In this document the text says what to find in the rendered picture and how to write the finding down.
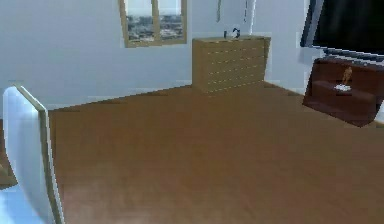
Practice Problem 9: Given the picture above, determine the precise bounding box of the light wooden chest of drawers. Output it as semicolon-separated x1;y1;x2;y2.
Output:
191;35;272;95

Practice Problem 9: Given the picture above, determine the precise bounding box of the small dark object on chest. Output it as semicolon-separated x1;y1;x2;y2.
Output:
223;27;242;40

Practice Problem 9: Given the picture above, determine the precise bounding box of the wooden framed window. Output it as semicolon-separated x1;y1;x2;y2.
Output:
118;0;188;49

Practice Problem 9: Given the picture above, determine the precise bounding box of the small white dish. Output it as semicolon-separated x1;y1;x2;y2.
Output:
334;83;353;93

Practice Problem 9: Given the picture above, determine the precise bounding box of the dark brown television stand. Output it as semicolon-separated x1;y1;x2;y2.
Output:
302;57;384;128

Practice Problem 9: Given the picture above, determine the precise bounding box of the small orange figurine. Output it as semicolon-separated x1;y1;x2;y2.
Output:
341;66;354;86

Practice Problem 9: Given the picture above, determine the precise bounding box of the white chair with wooden edge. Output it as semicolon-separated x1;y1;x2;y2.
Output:
2;84;66;224

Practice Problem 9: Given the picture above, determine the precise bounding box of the black television set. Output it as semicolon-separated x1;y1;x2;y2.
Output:
299;0;384;63

